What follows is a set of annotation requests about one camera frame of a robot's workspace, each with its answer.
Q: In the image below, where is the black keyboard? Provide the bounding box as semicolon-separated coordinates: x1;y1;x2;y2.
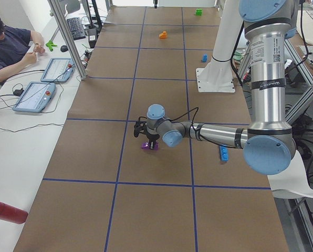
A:
66;17;86;40

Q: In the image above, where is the black computer mouse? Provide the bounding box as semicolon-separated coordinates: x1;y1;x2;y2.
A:
60;45;68;52

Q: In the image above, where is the aluminium frame post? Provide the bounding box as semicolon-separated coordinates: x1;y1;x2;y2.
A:
48;0;87;80

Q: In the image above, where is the red cylinder bottle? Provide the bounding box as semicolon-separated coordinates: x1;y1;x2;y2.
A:
0;202;28;224

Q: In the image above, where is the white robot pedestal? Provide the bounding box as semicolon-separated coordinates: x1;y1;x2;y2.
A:
196;0;243;93

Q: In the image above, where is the green block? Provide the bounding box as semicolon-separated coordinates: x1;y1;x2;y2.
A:
195;8;203;16

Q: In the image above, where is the far teach pendant tablet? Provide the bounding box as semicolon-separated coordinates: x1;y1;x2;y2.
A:
40;58;74;83

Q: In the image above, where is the long blue block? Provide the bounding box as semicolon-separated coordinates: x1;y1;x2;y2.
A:
219;145;229;162

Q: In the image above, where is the orange trapezoid block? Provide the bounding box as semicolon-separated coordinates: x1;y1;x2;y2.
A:
159;30;168;39

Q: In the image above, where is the seated person dark shirt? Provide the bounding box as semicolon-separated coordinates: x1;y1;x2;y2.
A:
0;18;45;83

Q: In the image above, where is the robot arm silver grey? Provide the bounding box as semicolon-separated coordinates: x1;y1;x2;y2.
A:
134;1;299;175

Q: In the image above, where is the purple trapezoid block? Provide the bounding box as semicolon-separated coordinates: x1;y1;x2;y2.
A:
141;142;159;150

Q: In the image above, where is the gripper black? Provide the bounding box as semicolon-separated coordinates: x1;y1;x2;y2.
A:
146;131;159;150

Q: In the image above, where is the teach pendant tablet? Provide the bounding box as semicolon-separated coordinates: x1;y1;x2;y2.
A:
13;82;56;113
40;58;74;83

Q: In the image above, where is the near teach pendant tablet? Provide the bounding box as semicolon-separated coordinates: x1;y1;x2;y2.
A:
13;82;56;113

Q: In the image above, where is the green plastic tool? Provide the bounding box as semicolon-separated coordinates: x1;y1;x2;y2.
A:
46;40;57;51

